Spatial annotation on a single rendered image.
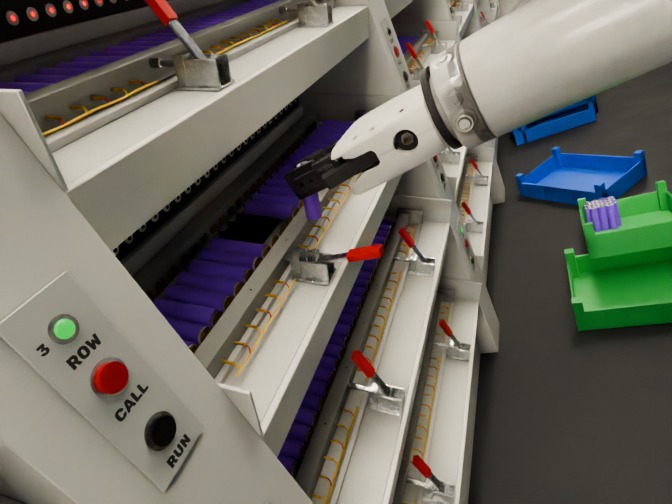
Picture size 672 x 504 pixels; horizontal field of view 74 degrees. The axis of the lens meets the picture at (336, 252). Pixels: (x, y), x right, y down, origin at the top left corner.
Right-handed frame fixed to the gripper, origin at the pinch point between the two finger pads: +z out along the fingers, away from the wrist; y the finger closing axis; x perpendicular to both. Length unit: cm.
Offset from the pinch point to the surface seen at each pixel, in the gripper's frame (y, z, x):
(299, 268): -8.0, 2.3, -6.1
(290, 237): -4.5, 3.7, -4.0
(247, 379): -20.8, 2.5, -7.5
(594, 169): 113, -21, -68
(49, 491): -34.5, -0.4, 0.4
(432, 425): 3.3, 9.1, -46.0
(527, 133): 153, -3, -61
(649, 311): 40, -23, -65
